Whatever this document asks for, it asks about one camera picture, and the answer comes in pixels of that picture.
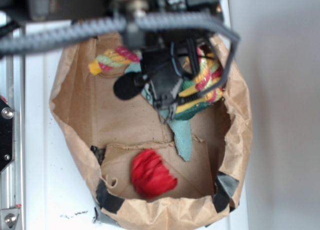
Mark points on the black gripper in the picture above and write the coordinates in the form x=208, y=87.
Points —
x=170, y=59

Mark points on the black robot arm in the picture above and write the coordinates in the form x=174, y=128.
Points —
x=42, y=25

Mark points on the light teal cloth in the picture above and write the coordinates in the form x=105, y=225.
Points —
x=181, y=128

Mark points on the red crumpled tissue ball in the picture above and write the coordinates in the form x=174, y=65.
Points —
x=149, y=176

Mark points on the brown paper bag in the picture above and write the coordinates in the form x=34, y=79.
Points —
x=104, y=134

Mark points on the aluminium frame rail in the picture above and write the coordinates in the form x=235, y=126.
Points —
x=12, y=215

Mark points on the black metal bracket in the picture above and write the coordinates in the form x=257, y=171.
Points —
x=6, y=134

